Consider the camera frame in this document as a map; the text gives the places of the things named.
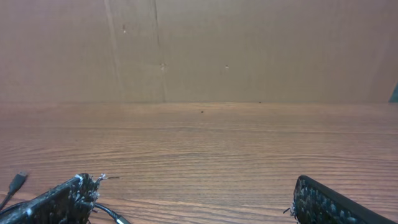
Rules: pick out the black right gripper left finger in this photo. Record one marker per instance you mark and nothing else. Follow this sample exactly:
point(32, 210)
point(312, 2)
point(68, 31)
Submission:
point(70, 202)

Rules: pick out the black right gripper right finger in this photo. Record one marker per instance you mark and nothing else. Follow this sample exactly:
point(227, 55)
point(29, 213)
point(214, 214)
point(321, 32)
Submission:
point(315, 203)

